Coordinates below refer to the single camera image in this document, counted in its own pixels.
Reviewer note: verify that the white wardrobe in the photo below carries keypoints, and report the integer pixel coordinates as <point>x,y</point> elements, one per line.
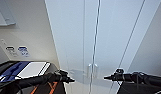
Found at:
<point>152,20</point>

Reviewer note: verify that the orange metal frame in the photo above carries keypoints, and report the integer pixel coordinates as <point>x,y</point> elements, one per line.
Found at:
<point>52,88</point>

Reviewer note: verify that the wall sign with blue print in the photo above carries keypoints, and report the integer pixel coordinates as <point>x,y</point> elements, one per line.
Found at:
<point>24,51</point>

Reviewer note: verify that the white wall switch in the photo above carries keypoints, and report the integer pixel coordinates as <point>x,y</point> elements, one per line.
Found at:
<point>3,42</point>

